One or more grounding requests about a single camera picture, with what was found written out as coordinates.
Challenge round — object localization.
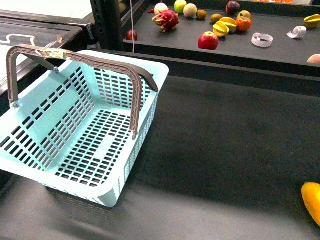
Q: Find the white round fruit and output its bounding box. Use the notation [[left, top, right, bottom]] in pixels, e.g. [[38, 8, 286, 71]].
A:
[[154, 2, 169, 15]]

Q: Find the light blue plastic basket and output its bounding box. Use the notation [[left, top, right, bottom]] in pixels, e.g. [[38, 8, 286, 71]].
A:
[[0, 50, 169, 207]]

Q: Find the dark purple fruit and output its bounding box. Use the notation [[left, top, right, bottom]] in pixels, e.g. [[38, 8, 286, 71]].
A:
[[225, 0, 241, 15]]

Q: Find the pink peach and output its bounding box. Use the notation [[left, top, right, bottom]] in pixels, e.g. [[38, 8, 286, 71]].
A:
[[307, 53, 320, 64]]

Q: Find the beige round fruit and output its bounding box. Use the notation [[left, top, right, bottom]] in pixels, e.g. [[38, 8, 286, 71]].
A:
[[183, 3, 198, 18]]

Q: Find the white tape ring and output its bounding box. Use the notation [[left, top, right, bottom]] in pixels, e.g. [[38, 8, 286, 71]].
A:
[[251, 32, 274, 49]]

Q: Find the yellow starfruit front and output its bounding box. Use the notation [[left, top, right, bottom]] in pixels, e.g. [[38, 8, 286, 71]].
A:
[[213, 21, 230, 38]]

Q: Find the pink dragon fruit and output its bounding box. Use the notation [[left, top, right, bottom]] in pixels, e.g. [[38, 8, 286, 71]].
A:
[[152, 9, 180, 33]]

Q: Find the yellow orange mango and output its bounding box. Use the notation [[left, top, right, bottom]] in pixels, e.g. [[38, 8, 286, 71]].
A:
[[301, 182, 320, 226]]

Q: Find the brown kiwi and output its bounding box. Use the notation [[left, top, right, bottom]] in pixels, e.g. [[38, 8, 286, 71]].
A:
[[196, 9, 208, 21]]

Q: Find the yellow starfruit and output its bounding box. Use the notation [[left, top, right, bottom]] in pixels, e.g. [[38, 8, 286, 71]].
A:
[[303, 14, 320, 29], [213, 21, 230, 38], [219, 17, 237, 32]]

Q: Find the red green mango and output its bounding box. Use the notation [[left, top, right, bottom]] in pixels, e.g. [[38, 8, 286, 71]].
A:
[[237, 10, 252, 19]]

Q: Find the olive green fruit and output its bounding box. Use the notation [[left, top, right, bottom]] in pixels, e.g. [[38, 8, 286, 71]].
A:
[[210, 13, 223, 24]]

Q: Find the green apple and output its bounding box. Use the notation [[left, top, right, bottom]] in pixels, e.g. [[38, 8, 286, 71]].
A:
[[174, 0, 187, 14]]

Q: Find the black display shelf tray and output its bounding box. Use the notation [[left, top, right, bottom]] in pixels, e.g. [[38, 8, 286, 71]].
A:
[[123, 0, 320, 78]]

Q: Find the small red apple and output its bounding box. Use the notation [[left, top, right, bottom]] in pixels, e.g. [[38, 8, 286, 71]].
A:
[[126, 29, 138, 41]]

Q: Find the orange persimmon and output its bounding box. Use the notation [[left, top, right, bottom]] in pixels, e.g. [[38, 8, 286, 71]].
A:
[[236, 16, 252, 33]]

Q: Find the yellow starfruit far right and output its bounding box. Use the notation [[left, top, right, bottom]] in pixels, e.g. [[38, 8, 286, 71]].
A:
[[303, 14, 320, 29]]

